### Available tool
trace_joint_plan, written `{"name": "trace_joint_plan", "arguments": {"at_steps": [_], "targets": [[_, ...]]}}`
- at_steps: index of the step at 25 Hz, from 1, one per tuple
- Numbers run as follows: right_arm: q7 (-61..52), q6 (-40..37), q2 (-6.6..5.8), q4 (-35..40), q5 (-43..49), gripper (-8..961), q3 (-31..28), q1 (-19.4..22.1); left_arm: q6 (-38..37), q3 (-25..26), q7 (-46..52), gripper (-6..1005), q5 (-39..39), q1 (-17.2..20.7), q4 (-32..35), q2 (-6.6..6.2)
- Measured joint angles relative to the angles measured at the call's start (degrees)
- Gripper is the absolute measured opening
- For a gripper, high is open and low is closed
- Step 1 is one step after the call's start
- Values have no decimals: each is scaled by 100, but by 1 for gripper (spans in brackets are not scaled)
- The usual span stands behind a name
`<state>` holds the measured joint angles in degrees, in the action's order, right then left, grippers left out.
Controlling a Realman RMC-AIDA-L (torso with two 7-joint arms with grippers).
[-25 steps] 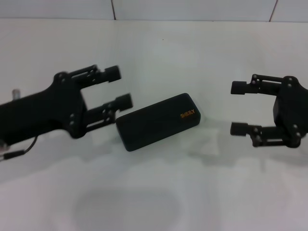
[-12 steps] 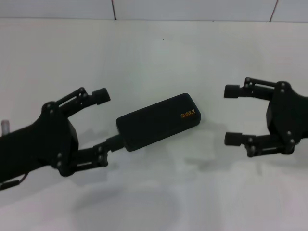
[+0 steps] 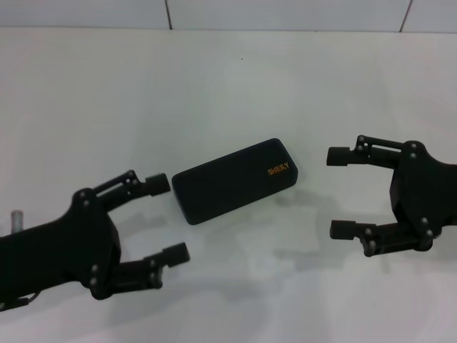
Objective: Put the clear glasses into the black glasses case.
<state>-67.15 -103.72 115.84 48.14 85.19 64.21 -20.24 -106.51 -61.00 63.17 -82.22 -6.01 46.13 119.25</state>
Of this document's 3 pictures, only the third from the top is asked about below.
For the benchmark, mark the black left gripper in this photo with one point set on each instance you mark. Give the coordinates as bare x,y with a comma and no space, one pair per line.
60,250

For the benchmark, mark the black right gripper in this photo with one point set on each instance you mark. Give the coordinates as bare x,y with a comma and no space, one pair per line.
425,193

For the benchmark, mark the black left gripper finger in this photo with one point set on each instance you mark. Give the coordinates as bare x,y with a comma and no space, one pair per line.
175,254
159,184

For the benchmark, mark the black glasses case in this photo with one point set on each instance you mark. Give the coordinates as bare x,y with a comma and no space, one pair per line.
221,186

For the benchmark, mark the left gripper metal connector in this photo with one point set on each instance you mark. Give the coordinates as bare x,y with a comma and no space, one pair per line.
16,221

